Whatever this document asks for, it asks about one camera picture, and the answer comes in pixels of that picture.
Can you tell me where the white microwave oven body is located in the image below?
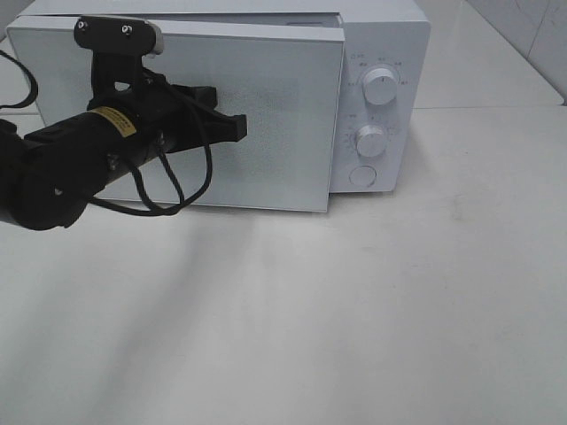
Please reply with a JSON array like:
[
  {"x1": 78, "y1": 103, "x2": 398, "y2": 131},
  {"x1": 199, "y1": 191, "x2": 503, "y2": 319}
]
[{"x1": 9, "y1": 1, "x2": 431, "y2": 194}]

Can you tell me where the white microwave knob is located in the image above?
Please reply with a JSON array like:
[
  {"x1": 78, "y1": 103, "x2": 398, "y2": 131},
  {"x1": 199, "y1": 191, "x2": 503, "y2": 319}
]
[
  {"x1": 361, "y1": 64, "x2": 400, "y2": 106},
  {"x1": 354, "y1": 125, "x2": 389, "y2": 158}
]

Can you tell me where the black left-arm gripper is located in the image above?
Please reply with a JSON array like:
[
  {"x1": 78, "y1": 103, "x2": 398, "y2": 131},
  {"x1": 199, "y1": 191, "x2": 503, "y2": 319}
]
[{"x1": 88, "y1": 50, "x2": 247, "y2": 153}]

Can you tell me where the white microwave door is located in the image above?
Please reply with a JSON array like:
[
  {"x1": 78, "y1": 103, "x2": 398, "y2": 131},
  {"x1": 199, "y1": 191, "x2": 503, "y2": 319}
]
[{"x1": 7, "y1": 15, "x2": 345, "y2": 212}]

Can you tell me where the round white door-release button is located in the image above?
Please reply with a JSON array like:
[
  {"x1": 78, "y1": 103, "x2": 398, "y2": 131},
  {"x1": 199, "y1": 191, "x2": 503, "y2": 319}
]
[{"x1": 349, "y1": 166, "x2": 377, "y2": 188}]

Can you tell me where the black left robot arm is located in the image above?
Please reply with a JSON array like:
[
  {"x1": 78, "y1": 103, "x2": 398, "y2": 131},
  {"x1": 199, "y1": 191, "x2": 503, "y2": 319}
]
[{"x1": 1, "y1": 52, "x2": 247, "y2": 230}]

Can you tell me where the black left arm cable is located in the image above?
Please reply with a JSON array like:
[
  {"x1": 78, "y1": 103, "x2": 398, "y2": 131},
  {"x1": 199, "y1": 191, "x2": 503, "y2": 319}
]
[{"x1": 0, "y1": 48, "x2": 214, "y2": 219}]

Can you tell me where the left black silver wrist camera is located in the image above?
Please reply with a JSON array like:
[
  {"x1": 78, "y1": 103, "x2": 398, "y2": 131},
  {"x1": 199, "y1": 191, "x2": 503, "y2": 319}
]
[{"x1": 74, "y1": 15, "x2": 164, "y2": 57}]

